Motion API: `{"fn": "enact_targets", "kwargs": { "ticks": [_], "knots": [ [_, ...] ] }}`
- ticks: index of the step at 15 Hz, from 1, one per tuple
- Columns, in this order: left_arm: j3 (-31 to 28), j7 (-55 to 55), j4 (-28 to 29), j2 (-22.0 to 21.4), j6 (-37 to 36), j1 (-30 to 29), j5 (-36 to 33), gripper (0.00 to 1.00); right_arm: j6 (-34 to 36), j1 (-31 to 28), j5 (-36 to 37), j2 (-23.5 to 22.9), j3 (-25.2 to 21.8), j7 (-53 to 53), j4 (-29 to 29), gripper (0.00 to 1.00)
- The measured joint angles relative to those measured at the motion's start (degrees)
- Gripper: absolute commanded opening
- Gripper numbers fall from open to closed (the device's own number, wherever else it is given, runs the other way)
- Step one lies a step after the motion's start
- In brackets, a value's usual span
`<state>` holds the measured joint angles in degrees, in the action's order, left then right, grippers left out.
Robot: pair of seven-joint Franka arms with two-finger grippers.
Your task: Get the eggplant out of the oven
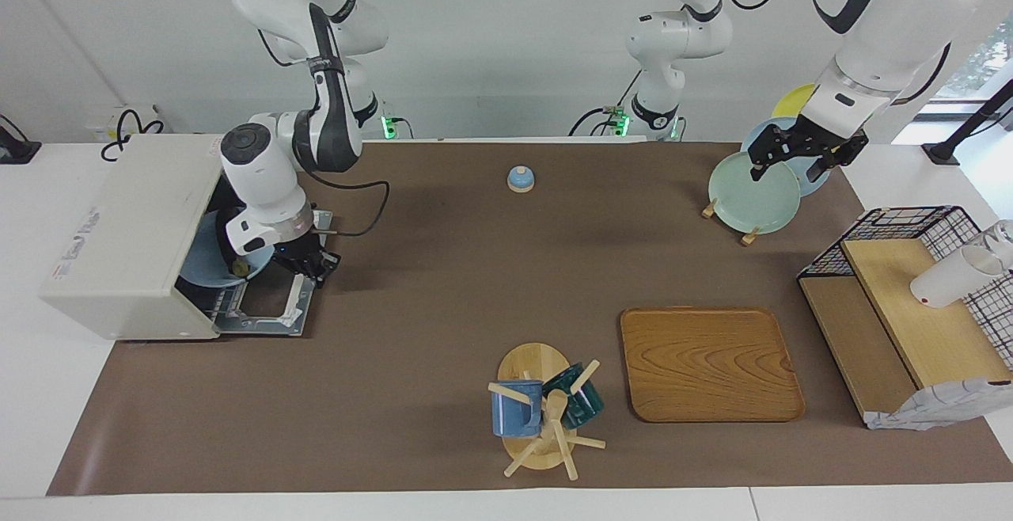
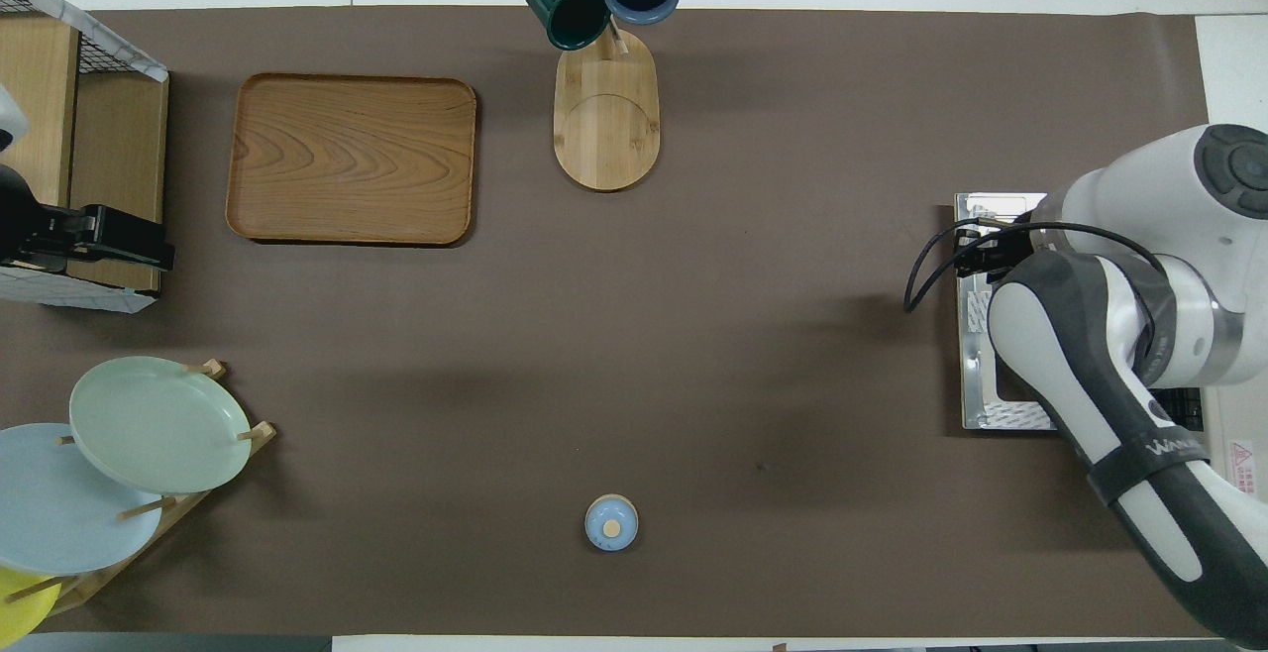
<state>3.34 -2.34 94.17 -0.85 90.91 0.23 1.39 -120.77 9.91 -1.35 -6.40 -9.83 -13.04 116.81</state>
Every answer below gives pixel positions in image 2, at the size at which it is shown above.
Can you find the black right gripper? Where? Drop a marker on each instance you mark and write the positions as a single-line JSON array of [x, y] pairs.
[[1005, 251]]

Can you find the brown table mat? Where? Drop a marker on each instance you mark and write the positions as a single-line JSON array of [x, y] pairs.
[[792, 186]]

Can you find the yellow plate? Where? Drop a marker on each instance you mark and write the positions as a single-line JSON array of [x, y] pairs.
[[20, 612]]

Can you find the oven door with glass window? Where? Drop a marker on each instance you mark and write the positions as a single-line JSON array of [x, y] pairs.
[[976, 365]]

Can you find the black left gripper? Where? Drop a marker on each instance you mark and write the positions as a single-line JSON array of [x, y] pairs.
[[40, 226]]

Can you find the wooden step shelf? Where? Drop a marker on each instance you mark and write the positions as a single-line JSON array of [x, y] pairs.
[[119, 157]]

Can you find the light blue plate in rack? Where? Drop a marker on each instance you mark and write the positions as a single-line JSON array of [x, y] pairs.
[[50, 523]]

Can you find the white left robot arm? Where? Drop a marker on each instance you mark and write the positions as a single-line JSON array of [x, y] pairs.
[[8, 122]]

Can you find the pale green plate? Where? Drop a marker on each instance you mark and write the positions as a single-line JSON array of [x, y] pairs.
[[158, 424]]

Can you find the wooden tray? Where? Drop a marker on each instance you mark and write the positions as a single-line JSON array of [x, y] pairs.
[[347, 162]]

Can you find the wooden plate rack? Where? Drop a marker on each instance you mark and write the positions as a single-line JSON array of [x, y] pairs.
[[263, 431]]

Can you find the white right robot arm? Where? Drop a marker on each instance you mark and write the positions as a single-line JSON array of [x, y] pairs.
[[1070, 355]]

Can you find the wooden mug tree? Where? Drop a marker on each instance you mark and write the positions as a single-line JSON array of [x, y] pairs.
[[606, 127]]

